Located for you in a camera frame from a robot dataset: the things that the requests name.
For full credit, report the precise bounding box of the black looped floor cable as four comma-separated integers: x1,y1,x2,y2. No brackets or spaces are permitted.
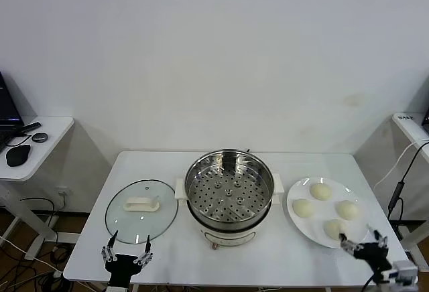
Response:
19,193,68,236

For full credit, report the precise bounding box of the black bar-shaped device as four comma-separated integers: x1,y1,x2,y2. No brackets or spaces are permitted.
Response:
20,121,42,134

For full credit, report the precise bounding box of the thin black desk cable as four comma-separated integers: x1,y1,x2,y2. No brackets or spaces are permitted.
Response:
5,133,33,147

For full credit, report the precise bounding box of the white steamed baozi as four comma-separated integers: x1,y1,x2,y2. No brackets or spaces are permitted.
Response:
323,218,348,240
292,198,316,219
335,200,360,221
309,182,333,202

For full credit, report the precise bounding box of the white side desk with laptop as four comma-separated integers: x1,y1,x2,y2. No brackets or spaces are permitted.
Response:
0,115,75,259

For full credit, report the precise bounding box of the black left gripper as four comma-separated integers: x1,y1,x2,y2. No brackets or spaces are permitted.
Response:
101,230,154,288

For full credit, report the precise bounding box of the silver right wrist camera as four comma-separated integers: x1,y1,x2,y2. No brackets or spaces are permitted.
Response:
391,260,419,286

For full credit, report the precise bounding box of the black laptop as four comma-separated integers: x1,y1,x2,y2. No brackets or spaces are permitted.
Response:
0,70,25,154

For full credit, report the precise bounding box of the cream electric cooker base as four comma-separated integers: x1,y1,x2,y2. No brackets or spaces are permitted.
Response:
186,201,274,250

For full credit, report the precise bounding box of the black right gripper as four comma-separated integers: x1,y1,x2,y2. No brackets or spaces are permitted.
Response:
338,225,393,275

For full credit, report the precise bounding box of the white round plate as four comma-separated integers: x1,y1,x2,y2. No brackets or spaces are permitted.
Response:
286,176,372,249

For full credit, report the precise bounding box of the white cable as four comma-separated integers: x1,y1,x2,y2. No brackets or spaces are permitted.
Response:
373,139,429,192

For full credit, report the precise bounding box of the perforated steel steamer basket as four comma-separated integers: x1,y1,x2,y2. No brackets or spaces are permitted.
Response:
174,149,286,231

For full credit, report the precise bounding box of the black computer mouse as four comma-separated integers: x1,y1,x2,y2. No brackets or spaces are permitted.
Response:
5,143,33,167

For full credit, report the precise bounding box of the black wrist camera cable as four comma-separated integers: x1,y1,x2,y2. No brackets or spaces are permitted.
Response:
363,271,383,292

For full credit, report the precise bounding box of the black coiled floor cable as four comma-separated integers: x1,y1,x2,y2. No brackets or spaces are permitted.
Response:
0,241,80,292

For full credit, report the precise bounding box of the glass lid with cream handle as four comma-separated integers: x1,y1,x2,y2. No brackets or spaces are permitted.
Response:
105,179,179,245

